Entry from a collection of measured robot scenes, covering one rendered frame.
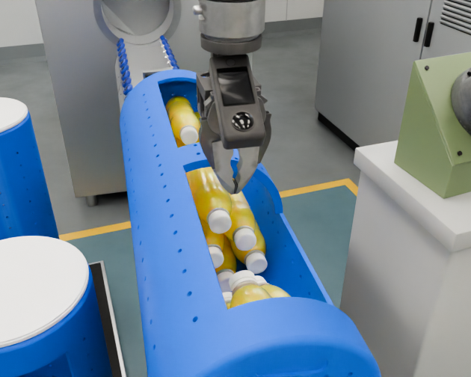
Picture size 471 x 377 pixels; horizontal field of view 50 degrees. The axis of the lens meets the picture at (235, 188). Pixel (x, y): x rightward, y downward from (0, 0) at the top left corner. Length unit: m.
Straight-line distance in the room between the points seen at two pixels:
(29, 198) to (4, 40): 4.03
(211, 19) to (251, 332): 0.34
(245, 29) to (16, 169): 1.16
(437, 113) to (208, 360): 0.61
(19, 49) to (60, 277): 4.76
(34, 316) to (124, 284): 1.57
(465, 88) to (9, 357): 0.88
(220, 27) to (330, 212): 2.40
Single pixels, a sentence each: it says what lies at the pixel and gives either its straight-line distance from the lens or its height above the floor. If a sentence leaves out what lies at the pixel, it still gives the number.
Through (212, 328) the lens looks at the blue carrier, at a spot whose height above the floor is 1.22.
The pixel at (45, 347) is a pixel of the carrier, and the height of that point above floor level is 1.00.
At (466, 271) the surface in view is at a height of 1.04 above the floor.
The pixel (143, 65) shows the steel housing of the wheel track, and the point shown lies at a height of 0.93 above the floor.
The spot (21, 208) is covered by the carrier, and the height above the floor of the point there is 0.77.
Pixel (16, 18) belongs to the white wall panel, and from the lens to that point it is 5.56.
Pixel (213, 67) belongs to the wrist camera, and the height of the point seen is 1.46.
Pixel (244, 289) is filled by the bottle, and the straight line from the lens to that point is 0.71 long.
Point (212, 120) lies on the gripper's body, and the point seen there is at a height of 1.40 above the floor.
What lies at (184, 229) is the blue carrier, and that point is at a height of 1.22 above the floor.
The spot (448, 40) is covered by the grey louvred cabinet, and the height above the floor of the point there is 0.96.
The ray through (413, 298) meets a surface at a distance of 1.08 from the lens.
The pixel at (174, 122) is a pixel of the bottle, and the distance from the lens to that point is 1.19.
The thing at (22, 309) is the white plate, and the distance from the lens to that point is 0.93.
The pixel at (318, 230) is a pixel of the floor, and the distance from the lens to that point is 2.77.
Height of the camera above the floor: 1.66
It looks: 33 degrees down
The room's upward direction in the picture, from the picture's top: straight up
